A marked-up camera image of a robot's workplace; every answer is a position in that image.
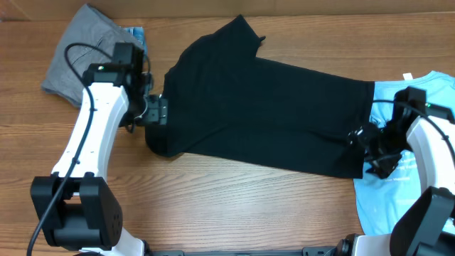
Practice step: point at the folded blue jeans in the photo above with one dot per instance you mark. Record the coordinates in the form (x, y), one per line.
(138, 33)

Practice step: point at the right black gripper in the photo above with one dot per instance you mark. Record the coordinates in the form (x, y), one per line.
(372, 148)

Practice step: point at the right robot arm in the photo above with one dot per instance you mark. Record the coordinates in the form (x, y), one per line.
(427, 130)

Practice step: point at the black t-shirt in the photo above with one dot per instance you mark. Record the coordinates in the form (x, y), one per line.
(225, 101)

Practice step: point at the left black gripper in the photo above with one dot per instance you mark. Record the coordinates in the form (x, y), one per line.
(158, 110)

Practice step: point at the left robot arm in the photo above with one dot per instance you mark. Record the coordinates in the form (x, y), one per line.
(76, 209)

